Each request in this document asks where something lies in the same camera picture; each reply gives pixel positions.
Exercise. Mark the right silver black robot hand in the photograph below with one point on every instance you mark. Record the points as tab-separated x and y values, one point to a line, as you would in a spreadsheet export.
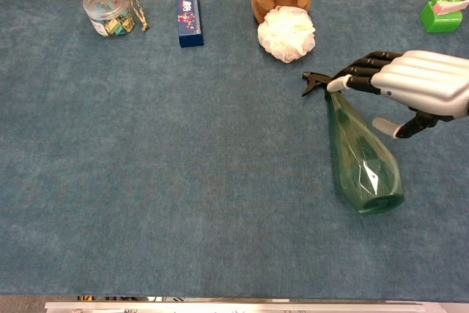
425	76

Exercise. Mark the green spray bottle black trigger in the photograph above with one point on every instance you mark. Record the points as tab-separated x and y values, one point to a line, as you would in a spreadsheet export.
362	166

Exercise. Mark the green frog tissue holder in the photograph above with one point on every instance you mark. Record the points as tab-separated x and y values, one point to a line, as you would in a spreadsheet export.
439	18

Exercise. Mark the white mesh bath pouf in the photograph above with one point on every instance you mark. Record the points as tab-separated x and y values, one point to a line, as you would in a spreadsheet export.
286	36

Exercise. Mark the blue toothpaste box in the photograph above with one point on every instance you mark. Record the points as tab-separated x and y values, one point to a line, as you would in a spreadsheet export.
190	20

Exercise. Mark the clear jar of binder clips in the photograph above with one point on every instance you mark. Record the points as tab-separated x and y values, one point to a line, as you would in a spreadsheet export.
108	16

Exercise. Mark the aluminium profile rail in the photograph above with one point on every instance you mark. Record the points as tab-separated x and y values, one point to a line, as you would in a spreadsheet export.
234	307

